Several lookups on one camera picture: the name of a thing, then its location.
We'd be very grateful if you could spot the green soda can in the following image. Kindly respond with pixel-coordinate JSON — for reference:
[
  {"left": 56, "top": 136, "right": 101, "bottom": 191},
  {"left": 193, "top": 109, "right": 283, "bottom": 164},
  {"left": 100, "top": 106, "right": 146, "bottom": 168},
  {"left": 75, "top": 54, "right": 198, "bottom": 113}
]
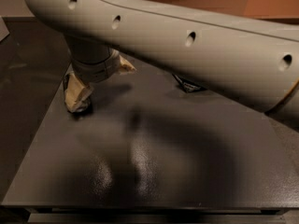
[{"left": 64, "top": 73, "right": 93, "bottom": 114}]

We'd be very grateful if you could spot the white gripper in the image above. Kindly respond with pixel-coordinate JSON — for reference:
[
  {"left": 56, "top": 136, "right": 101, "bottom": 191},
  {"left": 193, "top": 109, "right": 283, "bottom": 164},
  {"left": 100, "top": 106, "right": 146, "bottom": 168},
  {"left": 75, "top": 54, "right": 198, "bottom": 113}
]
[{"left": 63, "top": 35, "right": 137, "bottom": 114}]

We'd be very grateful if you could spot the black chip bag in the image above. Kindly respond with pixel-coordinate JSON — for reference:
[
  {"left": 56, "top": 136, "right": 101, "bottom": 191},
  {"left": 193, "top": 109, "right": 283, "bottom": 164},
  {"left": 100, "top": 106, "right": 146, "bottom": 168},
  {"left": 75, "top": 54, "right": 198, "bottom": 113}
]
[{"left": 173, "top": 75, "right": 206, "bottom": 92}]

